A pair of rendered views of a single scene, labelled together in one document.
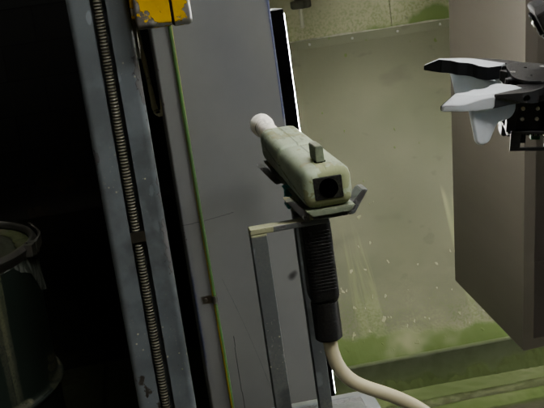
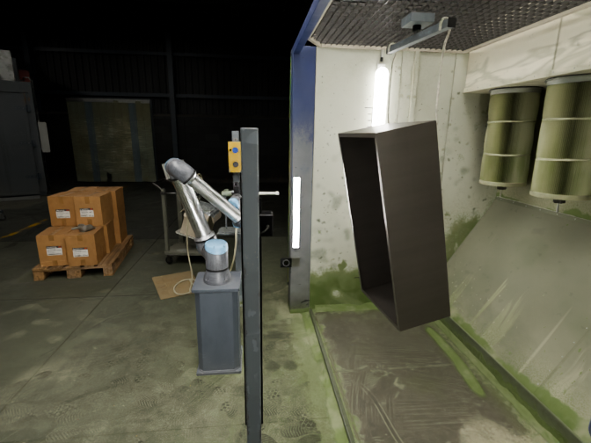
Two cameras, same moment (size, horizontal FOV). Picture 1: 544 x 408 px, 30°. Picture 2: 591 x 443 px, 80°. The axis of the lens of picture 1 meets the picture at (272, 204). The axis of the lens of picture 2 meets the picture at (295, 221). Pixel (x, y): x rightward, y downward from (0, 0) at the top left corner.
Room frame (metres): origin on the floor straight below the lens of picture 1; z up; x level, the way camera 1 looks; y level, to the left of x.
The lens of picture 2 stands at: (1.55, -3.00, 1.63)
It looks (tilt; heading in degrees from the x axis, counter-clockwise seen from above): 14 degrees down; 90
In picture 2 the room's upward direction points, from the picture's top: 1 degrees clockwise
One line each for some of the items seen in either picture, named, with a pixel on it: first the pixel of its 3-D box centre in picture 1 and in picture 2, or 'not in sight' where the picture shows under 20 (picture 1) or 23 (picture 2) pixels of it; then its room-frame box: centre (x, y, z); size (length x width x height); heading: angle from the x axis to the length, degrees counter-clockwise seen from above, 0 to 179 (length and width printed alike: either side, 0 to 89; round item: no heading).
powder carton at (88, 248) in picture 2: not in sight; (86, 245); (-0.85, 0.91, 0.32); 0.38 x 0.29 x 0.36; 103
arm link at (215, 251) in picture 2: not in sight; (215, 253); (1.03, -0.74, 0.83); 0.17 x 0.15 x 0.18; 119
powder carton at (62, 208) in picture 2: not in sight; (69, 207); (-1.22, 1.26, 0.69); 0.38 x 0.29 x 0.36; 98
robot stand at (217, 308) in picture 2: not in sight; (219, 322); (1.03, -0.75, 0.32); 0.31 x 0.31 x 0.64; 6
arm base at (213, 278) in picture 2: not in sight; (217, 272); (1.03, -0.75, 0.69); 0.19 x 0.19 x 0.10
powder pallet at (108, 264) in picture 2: not in sight; (90, 254); (-1.06, 1.28, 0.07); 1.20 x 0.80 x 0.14; 103
